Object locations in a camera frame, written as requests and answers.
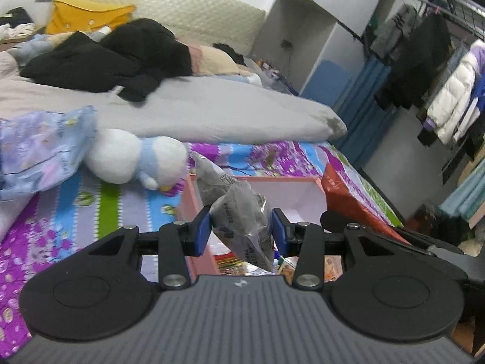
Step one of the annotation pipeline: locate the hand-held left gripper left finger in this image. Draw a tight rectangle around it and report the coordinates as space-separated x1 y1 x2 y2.
89 205 212 289

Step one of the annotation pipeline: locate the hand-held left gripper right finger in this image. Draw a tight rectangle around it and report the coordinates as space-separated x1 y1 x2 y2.
271 208 398 291

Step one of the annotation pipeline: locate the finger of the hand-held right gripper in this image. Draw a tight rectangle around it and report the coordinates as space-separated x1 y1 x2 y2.
394 227 467 257

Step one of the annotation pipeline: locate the pink cardboard box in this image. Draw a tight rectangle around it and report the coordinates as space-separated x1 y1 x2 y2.
176 174 330 277

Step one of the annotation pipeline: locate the grey snack packet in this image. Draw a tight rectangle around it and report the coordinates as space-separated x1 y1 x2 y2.
191 151 280 274

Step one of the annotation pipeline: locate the teal cloth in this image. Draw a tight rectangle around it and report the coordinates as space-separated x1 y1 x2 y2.
437 159 485 228

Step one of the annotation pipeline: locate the white blue plush toy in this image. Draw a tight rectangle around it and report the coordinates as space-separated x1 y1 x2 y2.
84 128 189 192

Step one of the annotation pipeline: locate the grey pillow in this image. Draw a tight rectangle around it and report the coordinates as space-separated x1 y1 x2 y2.
0 74 348 145

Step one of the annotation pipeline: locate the purple floral bedsheet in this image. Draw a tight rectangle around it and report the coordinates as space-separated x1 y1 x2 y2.
0 140 404 349

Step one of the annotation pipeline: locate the white puffer jacket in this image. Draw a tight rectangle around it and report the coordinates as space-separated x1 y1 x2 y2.
426 47 478 145

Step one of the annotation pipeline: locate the blue curtain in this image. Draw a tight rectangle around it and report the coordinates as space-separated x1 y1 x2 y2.
335 55 393 167

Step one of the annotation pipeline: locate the purple white garment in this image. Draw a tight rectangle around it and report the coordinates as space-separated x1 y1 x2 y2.
470 40 485 110

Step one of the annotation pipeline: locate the beige pillow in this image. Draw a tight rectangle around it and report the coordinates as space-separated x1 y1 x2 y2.
187 43 253 77

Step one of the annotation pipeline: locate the black hanging coat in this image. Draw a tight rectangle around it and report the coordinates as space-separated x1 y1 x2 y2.
373 13 453 110

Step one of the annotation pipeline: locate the light blue plastic bag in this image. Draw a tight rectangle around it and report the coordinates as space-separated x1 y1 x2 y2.
0 105 98 202

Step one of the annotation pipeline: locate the black jacket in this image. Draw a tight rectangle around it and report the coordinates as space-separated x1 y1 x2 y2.
19 30 169 103

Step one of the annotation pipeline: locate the grey hanging jacket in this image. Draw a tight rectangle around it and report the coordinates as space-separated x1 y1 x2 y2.
369 5 417 59

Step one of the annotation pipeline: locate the white cabinet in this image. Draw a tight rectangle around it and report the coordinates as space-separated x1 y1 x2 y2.
261 0 395 95

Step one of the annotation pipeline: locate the cream padded headboard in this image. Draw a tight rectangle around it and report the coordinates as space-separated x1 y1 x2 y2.
53 0 266 57

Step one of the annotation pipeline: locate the metal clothes rack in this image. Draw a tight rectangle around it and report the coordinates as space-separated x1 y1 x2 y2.
405 0 485 42

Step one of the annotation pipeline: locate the pale beige blanket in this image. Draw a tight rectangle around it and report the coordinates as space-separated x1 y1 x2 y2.
0 51 23 80

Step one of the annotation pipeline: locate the wooden bedside table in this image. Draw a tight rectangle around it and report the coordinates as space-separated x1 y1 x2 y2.
0 26 46 52

